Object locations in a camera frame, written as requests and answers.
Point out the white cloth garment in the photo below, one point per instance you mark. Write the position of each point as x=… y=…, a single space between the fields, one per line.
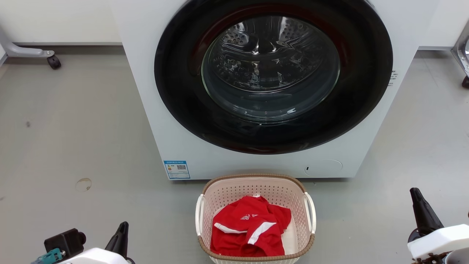
x=291 y=238

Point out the beige perforated laundry basket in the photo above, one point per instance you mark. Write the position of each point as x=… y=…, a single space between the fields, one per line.
x=227 y=190

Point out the round washer filter cover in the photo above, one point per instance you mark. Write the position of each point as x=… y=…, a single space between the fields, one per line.
x=324 y=168

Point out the black round washing machine door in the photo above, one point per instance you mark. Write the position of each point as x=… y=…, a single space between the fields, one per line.
x=176 y=73

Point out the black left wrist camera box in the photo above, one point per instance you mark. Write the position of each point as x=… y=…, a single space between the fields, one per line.
x=65 y=242

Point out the red garment with white stripes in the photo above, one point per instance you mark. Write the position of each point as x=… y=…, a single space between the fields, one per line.
x=249 y=227

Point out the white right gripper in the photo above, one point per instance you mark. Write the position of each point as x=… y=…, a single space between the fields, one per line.
x=439 y=240

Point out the blue energy label sticker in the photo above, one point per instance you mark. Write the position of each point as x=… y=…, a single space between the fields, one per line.
x=177 y=169

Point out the white front-load washing machine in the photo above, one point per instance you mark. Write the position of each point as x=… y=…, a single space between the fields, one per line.
x=146 y=110

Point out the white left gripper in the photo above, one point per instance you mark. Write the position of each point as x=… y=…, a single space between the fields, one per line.
x=95 y=256

